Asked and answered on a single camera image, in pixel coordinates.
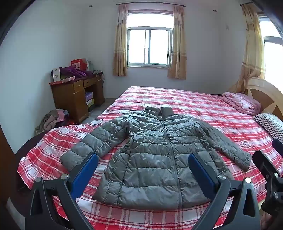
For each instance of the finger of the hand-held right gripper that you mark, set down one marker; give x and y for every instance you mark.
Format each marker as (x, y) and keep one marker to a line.
(265, 161)
(278, 146)

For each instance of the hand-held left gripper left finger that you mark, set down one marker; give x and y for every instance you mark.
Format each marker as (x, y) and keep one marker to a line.
(87, 171)

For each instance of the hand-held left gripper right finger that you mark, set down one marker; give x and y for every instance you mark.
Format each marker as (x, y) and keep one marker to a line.
(202, 172)

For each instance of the grey puffer jacket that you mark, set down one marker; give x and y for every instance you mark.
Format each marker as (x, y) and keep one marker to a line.
(150, 159)

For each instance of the pile of clothes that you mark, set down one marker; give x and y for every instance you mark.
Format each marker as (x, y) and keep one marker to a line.
(53, 120)

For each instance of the striped pillow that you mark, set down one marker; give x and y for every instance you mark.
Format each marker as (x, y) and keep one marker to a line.
(270, 126)

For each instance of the wooden headboard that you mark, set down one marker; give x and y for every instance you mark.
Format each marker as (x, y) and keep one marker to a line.
(265, 95)

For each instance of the pink folded quilt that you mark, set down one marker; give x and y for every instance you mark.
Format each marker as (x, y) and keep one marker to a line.
(242, 102)

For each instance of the dark wooden footboard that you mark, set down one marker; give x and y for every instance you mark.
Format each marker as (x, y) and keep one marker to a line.
(24, 148)

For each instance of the stack of shoe boxes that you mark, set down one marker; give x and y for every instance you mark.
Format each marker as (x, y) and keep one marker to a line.
(89, 100)

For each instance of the wooden desk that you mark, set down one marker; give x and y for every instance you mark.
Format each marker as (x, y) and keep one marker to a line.
(70, 97)

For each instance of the bed with red plaid sheet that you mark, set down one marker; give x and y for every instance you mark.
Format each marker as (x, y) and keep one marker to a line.
(181, 99)

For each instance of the bright side window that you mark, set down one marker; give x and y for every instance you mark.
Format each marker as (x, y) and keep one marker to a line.
(273, 55)

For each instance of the flat pink box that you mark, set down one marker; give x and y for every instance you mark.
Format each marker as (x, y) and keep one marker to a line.
(68, 79)

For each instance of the beige patterned curtain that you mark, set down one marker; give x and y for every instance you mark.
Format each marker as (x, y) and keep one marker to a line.
(176, 44)
(120, 44)
(252, 55)

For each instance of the purple clothing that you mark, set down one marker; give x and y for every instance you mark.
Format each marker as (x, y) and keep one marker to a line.
(75, 71)

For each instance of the white printed box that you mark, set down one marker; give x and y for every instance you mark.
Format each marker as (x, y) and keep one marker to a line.
(56, 74)

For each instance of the red cardboard box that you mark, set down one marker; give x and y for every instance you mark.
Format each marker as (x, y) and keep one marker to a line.
(78, 63)

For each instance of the sliding window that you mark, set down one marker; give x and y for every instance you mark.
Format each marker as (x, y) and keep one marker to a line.
(148, 44)

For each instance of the curtain rod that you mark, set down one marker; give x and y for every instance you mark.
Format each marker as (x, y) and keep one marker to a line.
(150, 4)

